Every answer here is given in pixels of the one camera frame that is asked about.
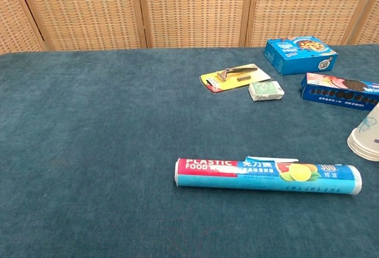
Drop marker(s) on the razor on yellow blister card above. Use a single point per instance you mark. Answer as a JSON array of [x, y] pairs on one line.
[[231, 83]]

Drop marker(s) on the small green white packet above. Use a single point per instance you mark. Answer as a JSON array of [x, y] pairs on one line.
[[265, 90]]

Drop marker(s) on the plastic food wrap box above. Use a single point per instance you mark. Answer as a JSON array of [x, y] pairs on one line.
[[237, 181]]

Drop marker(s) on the teal table cloth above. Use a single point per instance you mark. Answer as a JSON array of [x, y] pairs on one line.
[[89, 151]]

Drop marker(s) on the blue chocolate chip cookie box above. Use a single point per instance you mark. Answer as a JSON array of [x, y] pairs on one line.
[[296, 59]]

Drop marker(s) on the blue pink sandwich cookie box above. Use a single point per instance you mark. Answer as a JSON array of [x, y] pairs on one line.
[[325, 92]]

